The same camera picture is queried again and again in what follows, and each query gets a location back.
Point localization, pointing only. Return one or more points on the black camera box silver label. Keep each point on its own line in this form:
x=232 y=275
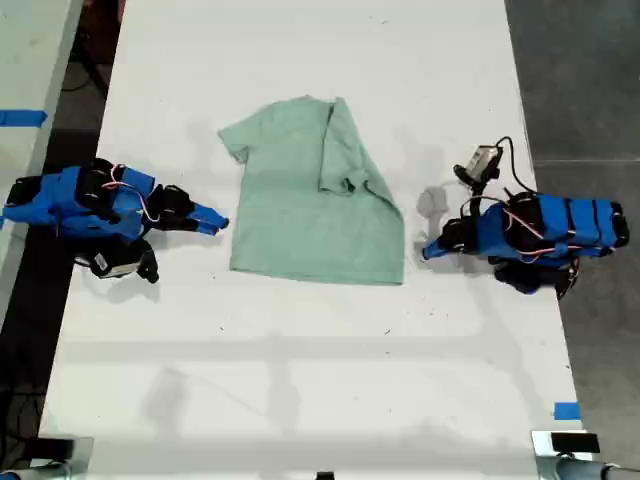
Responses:
x=117 y=262

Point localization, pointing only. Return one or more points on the pale green T-shirt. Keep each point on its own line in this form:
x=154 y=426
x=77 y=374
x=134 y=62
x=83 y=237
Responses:
x=280 y=215

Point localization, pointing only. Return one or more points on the small black box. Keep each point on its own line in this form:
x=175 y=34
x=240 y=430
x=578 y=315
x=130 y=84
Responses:
x=575 y=443
x=56 y=447

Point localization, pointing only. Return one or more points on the black camera box grey face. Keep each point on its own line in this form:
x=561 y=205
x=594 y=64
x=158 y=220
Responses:
x=481 y=162

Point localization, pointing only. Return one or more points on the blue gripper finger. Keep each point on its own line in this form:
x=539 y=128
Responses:
x=439 y=244
x=212 y=214
x=437 y=254
x=205 y=226

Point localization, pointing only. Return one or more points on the small black clip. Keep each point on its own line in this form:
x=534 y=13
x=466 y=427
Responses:
x=325 y=475

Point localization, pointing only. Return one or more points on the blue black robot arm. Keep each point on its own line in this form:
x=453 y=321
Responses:
x=75 y=202
x=560 y=225

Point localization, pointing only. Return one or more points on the white side table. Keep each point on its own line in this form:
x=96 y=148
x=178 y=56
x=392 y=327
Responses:
x=30 y=100

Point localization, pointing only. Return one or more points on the long blue tape strip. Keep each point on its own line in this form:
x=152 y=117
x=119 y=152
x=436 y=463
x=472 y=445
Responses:
x=22 y=117

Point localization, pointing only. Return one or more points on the short blue tape piece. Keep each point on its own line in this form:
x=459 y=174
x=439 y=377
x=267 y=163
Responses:
x=566 y=411

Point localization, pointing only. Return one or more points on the metal table clamp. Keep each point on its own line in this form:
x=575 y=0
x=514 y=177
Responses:
x=82 y=457
x=542 y=455

